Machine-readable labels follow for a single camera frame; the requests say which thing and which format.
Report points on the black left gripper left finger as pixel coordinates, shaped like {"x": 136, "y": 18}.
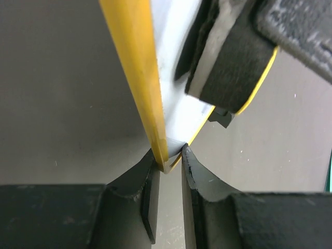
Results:
{"x": 121, "y": 214}

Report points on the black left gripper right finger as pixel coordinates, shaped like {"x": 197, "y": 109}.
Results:
{"x": 216, "y": 215}

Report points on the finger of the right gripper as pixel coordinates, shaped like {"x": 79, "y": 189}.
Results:
{"x": 302, "y": 29}

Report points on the yellow black whiteboard eraser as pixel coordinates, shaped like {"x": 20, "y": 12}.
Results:
{"x": 223, "y": 57}

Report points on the yellow framed whiteboard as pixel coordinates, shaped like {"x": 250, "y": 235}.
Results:
{"x": 149, "y": 37}

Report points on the black whiteboard foot near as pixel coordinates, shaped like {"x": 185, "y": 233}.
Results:
{"x": 221, "y": 116}

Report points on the teal foam pad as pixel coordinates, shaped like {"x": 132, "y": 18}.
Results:
{"x": 327, "y": 187}

